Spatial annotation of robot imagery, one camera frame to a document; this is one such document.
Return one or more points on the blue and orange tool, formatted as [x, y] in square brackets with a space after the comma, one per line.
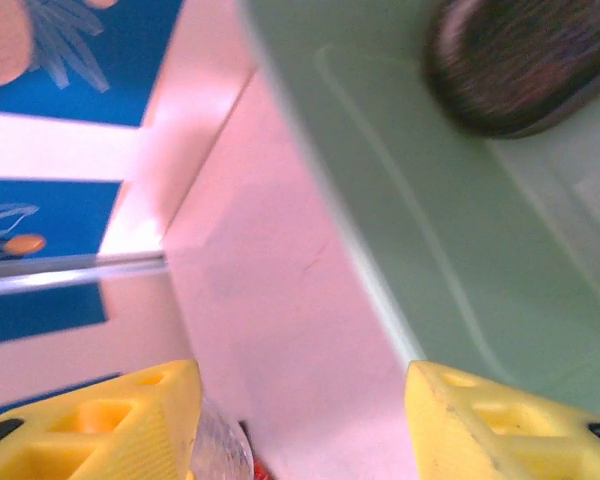
[260, 472]

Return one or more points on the brown translucent plate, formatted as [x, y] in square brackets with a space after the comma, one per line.
[520, 60]

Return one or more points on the green plastic bin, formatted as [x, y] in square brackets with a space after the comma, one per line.
[430, 200]

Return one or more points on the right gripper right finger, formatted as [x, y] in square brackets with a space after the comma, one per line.
[505, 440]

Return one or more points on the clear smooth plate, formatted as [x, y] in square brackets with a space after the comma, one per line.
[220, 440]

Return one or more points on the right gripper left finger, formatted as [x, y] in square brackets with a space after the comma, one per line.
[105, 440]

